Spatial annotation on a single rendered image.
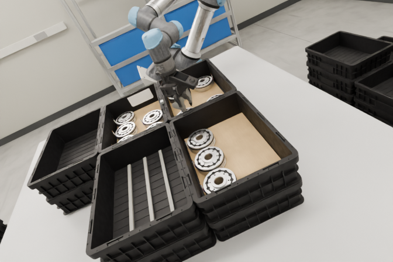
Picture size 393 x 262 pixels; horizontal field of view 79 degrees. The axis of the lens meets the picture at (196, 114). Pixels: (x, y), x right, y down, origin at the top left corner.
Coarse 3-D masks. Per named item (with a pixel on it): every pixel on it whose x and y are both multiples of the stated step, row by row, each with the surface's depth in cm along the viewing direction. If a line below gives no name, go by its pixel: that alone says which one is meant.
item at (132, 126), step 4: (124, 124) 116; (128, 124) 115; (132, 124) 114; (120, 128) 114; (132, 128) 111; (116, 132) 113; (120, 132) 112; (124, 132) 111; (128, 132) 109; (116, 136) 111; (120, 136) 109; (124, 136) 109
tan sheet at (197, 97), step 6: (216, 84) 122; (192, 90) 126; (210, 90) 120; (216, 90) 118; (192, 96) 121; (198, 96) 119; (204, 96) 117; (210, 96) 115; (186, 102) 118; (192, 102) 116; (198, 102) 115; (174, 108) 118; (174, 114) 114
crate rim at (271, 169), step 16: (224, 96) 93; (240, 96) 89; (192, 112) 92; (256, 112) 79; (272, 128) 71; (176, 144) 80; (288, 144) 65; (288, 160) 61; (256, 176) 60; (192, 192) 63; (224, 192) 60
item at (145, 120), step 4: (152, 112) 116; (156, 112) 114; (160, 112) 113; (144, 116) 115; (156, 116) 112; (160, 116) 110; (144, 120) 113; (148, 120) 111; (152, 120) 110; (156, 120) 109; (148, 124) 110
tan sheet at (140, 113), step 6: (156, 102) 129; (144, 108) 128; (150, 108) 126; (156, 108) 124; (138, 114) 126; (144, 114) 123; (138, 120) 121; (138, 126) 116; (144, 126) 114; (138, 132) 112
